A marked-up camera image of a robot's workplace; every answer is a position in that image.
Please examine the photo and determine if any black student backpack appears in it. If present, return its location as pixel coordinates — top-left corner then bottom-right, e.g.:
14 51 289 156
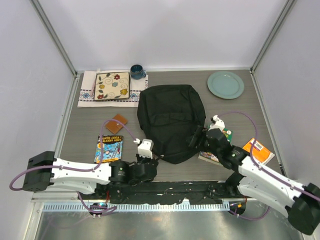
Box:
137 84 206 165

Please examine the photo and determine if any colourful treehouse paperback book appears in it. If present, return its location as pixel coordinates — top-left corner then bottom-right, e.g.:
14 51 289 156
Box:
94 135 124 164

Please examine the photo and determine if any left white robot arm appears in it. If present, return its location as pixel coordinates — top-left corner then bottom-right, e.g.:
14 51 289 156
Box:
22 151 159 200

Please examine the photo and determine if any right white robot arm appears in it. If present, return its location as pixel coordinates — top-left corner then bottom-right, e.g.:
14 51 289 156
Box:
187 126 320 236

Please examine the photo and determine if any green coin book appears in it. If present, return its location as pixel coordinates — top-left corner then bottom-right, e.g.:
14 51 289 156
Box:
198 128 233 167

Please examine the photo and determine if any orange paperback book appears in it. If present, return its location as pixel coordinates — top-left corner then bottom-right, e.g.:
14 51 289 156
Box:
242 138 275 165

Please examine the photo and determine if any brown leather wallet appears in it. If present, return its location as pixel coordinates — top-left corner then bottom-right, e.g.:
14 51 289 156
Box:
105 113 128 135

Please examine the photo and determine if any light teal round plate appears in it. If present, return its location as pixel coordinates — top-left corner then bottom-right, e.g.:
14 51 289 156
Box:
207 71 245 100

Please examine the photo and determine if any dark blue ceramic cup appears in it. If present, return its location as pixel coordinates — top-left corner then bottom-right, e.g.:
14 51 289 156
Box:
130 64 146 80

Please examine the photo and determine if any floral square ceramic plate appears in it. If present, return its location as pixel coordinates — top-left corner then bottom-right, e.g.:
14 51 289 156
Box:
93 72 130 102

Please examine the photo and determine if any white patterned cloth mat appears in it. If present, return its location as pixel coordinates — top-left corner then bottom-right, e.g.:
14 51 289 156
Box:
77 71 149 108

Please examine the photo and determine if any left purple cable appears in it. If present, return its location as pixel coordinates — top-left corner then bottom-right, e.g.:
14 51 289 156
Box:
9 119 141 217

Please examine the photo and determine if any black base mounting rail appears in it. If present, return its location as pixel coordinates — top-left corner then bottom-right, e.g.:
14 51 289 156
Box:
106 181 244 205

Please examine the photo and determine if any white slotted cable duct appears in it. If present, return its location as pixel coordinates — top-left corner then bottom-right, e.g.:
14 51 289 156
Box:
42 201 230 213

